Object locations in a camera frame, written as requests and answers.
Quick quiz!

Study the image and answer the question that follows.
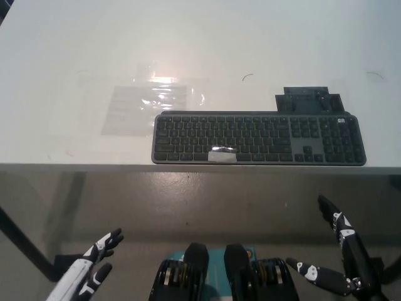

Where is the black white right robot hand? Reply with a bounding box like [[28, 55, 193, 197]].
[[284, 194, 384, 298]]

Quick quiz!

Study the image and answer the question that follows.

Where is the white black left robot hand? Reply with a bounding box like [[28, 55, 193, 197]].
[[46, 228, 125, 301]]

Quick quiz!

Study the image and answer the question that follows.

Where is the dark grey computer keyboard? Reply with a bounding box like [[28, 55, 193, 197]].
[[150, 109, 368, 166]]

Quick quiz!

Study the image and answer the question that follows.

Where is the black table leg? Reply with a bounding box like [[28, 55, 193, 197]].
[[375, 246, 401, 301], [0, 204, 80, 282]]

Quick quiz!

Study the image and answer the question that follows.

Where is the grey translucent paper sheet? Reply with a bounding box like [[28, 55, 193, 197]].
[[100, 85, 189, 137]]

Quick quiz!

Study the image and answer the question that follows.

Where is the white tape piece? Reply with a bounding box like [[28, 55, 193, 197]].
[[207, 146, 237, 164]]

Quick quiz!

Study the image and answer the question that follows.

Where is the clear plastic film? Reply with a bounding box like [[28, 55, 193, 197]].
[[133, 61, 211, 109]]

